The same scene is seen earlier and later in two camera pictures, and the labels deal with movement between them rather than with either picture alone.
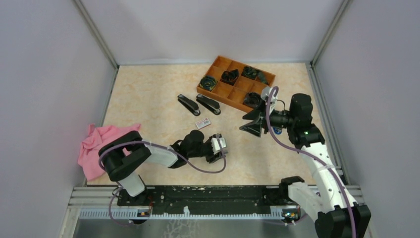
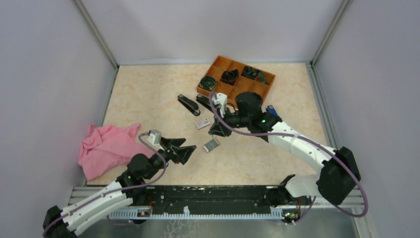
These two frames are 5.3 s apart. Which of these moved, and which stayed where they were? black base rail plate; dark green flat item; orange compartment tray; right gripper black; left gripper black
Moved: right gripper black; left gripper black
Stayed: black base rail plate; dark green flat item; orange compartment tray
